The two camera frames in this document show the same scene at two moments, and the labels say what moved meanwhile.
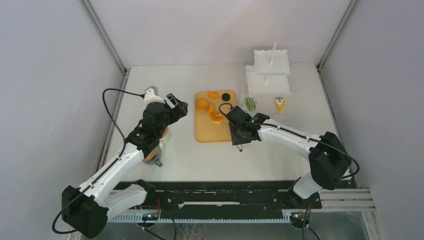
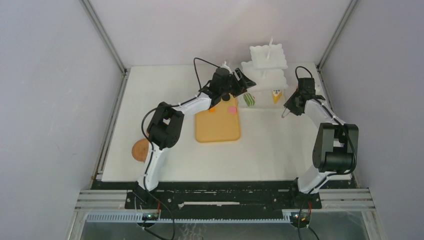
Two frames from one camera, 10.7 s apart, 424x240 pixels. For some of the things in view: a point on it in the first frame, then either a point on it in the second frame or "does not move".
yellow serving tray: [211, 124] does not move
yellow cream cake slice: [279, 102] to [276, 95]
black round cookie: [225, 97] does not move
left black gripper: [180, 110] to [242, 85]
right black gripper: [235, 140] to [290, 104]
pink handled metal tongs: [228, 127] to [285, 112]
